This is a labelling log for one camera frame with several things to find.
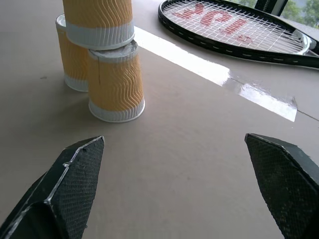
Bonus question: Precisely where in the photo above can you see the dark window frame post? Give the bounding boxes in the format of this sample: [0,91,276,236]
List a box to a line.
[254,0,288,16]

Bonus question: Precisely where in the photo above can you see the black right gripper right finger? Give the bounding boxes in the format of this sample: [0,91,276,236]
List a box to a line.
[244,133,319,239]

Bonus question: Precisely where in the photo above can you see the orange ribbed paper cup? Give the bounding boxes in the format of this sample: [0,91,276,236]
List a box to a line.
[55,14,90,93]
[62,0,136,50]
[87,41,146,123]

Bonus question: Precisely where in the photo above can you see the black tennis racket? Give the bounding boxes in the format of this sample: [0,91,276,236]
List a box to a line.
[158,0,319,70]

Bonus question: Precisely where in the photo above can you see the clear glossy tape strip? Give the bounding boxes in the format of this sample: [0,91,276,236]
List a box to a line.
[134,26,299,122]

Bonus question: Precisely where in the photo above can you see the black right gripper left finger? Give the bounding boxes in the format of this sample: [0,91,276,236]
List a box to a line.
[0,135,105,239]

